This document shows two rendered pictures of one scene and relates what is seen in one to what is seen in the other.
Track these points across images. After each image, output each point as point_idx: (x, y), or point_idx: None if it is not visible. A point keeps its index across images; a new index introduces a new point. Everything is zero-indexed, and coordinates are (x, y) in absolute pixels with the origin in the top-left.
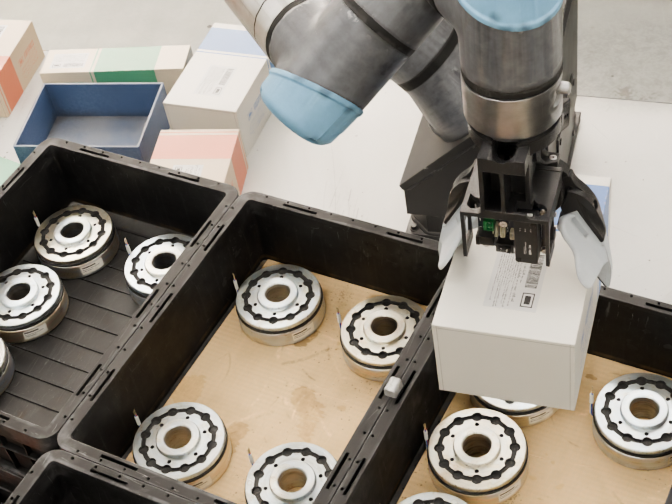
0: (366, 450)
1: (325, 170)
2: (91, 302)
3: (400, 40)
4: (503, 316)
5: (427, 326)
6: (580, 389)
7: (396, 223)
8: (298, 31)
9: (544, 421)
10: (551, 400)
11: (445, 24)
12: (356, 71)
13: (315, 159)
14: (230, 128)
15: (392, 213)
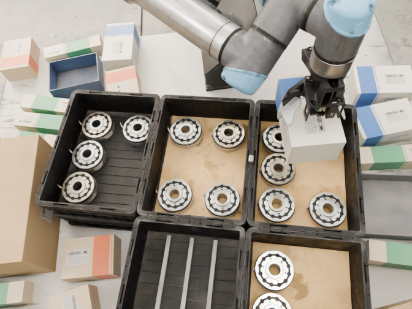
0: (251, 184)
1: (167, 72)
2: (114, 148)
3: (286, 45)
4: (316, 137)
5: (251, 132)
6: None
7: (200, 86)
8: (238, 49)
9: None
10: (328, 158)
11: None
12: (270, 62)
13: (162, 68)
14: (129, 65)
15: (197, 83)
